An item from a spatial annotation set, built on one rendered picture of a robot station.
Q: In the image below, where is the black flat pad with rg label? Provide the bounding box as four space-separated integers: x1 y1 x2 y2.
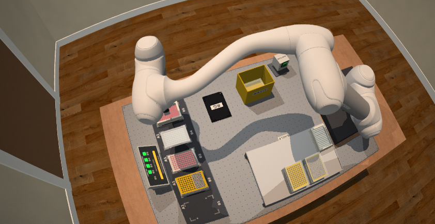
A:
203 91 231 122

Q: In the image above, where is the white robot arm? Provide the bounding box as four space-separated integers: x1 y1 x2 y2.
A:
132 24 382 139

